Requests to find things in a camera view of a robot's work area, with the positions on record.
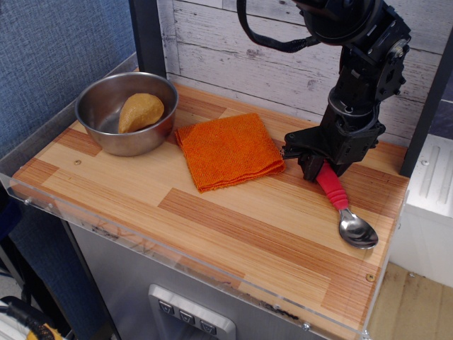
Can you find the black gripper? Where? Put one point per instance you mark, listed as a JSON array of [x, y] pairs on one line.
[[342, 139]]

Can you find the red handled metal spoon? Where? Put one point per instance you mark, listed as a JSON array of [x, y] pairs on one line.
[[353, 230]]

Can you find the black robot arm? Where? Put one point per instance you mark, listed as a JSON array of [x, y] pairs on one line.
[[374, 41]]

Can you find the orange folded cloth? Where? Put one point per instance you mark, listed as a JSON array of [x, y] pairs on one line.
[[229, 151]]

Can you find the clear acrylic table guard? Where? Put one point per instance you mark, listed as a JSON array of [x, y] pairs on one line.
[[275, 239]]

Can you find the white side cabinet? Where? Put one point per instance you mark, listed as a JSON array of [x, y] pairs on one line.
[[423, 239]]

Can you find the tan toy food piece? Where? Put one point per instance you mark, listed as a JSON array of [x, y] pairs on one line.
[[139, 111]]

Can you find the stainless steel bowl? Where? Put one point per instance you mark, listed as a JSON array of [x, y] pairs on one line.
[[98, 109]]

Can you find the silver button control panel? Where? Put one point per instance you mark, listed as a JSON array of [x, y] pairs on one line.
[[180, 318]]

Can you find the steel toy appliance front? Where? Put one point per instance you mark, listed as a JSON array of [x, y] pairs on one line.
[[123, 275]]

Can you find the yellow black object bottom left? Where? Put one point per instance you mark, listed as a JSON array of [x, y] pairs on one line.
[[17, 323]]

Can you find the dark right frame post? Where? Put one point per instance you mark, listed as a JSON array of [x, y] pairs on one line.
[[427, 71]]

